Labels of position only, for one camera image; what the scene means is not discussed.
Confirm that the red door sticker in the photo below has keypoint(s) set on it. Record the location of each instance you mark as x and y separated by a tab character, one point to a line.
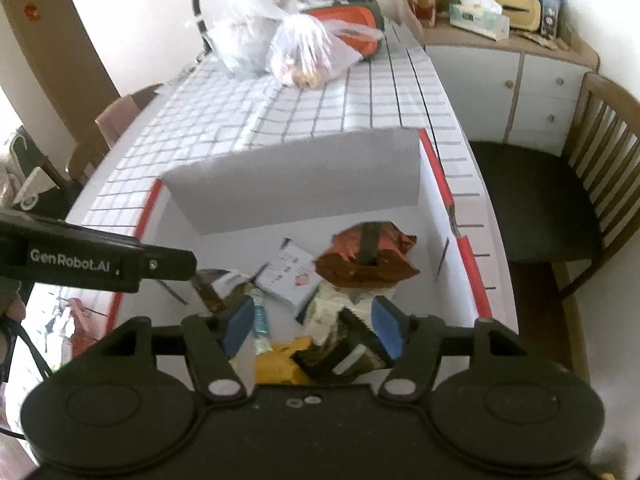
33	11

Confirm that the white plastic object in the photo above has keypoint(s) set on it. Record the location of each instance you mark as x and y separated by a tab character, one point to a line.
35	185

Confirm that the small clear plastic bag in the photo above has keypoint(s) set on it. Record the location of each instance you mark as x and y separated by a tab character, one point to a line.
305	55

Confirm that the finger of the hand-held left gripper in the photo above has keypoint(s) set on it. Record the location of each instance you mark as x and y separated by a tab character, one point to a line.
209	291

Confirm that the brown door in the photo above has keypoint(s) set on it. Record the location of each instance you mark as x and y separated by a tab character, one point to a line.
60	35

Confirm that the small blue-capped bottle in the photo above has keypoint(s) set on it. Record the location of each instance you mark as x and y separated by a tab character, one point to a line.
260	325

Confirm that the blue printed packet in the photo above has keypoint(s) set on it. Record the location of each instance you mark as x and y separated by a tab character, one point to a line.
550	10

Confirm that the orange pouch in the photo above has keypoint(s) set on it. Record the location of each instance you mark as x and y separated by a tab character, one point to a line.
350	17

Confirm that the red snack packet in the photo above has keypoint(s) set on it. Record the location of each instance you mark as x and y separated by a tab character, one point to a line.
77	327

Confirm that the red cardboard box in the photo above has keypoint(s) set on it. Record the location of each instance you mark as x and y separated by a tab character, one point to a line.
300	185

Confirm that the cream sponge-like lump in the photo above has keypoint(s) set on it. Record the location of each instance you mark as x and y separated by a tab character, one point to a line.
330	310

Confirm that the brown snack packet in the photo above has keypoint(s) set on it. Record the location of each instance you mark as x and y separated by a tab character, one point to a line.
360	265

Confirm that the wooden slatted chair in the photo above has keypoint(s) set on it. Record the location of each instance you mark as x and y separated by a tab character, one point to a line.
540	200

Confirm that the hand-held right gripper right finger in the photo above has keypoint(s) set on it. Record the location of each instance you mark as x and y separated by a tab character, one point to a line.
387	327

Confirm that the yellow tissue box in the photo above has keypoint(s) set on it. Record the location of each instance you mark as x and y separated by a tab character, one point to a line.
517	7

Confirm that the dark striped snack packet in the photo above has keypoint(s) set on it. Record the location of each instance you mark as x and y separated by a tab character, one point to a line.
350	355

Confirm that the large clear plastic bag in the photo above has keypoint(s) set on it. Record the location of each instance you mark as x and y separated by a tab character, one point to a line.
240	30

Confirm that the checkered white tablecloth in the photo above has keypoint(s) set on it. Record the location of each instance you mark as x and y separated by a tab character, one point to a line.
325	105

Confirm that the amber bottle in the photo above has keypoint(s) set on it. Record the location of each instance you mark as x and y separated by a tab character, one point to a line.
425	0

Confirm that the white teal tissue box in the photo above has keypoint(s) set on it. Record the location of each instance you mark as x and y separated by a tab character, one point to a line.
475	17

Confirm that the white corner cabinet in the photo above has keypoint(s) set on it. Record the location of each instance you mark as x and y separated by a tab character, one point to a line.
540	85

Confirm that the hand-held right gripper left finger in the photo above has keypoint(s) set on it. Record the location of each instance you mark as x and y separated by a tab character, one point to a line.
239	325

